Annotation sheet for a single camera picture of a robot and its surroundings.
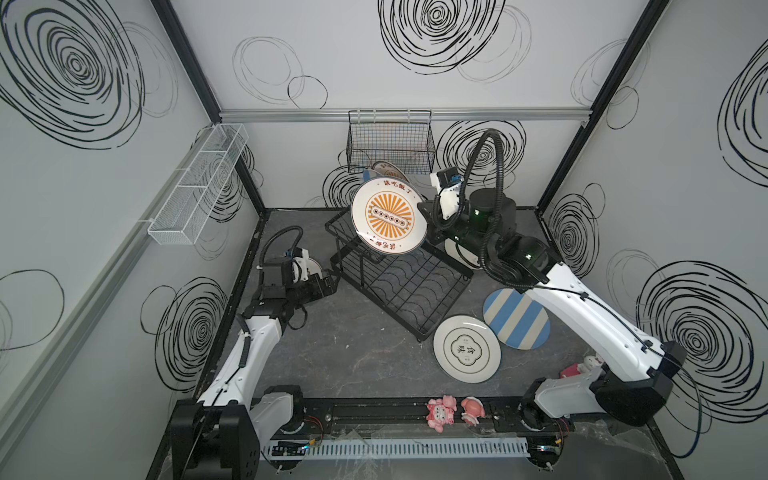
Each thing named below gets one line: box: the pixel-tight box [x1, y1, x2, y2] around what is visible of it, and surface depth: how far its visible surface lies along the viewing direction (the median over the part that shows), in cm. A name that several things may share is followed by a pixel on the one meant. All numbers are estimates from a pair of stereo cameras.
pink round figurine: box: [461, 396, 486, 426], surface depth 75 cm
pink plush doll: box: [426, 394, 457, 433], surface depth 74 cm
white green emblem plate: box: [433, 314, 502, 384], surface depth 86 cm
